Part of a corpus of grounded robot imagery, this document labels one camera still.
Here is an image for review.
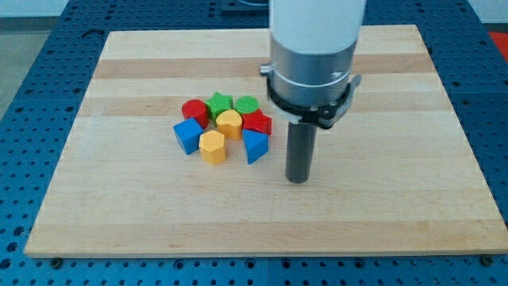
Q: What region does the blue triangle block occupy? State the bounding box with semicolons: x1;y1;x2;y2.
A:
242;129;269;164

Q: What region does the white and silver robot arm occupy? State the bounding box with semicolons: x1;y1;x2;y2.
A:
260;0;366;124

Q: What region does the red star block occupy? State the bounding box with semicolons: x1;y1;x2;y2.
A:
241;109;272;135

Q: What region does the yellow heart block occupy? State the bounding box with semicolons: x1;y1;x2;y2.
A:
216;110;243;140

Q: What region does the green cylinder block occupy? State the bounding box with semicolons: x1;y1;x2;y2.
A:
235;95;260;114

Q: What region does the yellow hexagon block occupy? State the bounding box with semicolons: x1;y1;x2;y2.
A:
198;130;226;164

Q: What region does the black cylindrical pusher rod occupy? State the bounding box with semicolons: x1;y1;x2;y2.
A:
286;122;317;184

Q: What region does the green star block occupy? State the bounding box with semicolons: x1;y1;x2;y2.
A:
205;91;233;123

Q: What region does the blue cube block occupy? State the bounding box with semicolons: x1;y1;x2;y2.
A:
173;118;203;155

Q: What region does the red cylinder block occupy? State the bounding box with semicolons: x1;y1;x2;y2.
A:
181;99;209;129

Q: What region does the wooden board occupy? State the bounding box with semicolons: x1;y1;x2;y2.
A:
25;25;507;258

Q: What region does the black clamp ring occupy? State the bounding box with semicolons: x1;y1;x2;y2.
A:
265;74;363;130

